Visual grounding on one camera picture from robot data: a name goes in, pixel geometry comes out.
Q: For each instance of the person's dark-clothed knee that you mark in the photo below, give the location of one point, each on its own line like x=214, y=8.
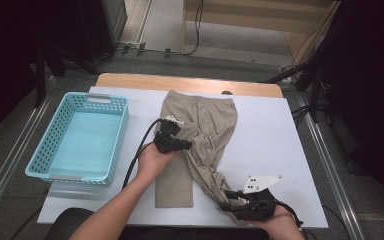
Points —
x=66, y=223

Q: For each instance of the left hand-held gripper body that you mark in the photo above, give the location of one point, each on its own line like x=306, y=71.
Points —
x=165, y=141

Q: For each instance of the black slanted stand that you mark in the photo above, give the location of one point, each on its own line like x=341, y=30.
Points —
x=300, y=68

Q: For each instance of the person's left hand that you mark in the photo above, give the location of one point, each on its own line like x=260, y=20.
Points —
x=151, y=163

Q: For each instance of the dark curtain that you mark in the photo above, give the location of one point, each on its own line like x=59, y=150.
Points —
x=380, y=66
x=0, y=50

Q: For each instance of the dark cabinet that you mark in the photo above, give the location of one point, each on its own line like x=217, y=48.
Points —
x=93, y=26

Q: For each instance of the black tripod stand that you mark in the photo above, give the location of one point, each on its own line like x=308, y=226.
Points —
x=40, y=76

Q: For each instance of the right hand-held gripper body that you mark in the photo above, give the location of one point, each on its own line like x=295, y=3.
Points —
x=260, y=206

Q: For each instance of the light wooden furniture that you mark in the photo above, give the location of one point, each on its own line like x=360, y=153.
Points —
x=246, y=13

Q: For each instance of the beige pants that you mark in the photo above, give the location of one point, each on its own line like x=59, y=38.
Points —
x=210, y=116

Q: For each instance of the person's dark-clothed lap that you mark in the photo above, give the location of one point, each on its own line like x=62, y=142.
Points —
x=180, y=235

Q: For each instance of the person's right hand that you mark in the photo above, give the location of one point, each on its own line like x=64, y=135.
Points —
x=281, y=221

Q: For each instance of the metal frame rail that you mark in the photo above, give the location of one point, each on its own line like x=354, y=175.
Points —
x=330, y=166
x=13, y=160

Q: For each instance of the light blue plastic basket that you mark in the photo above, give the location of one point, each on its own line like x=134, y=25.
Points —
x=86, y=140

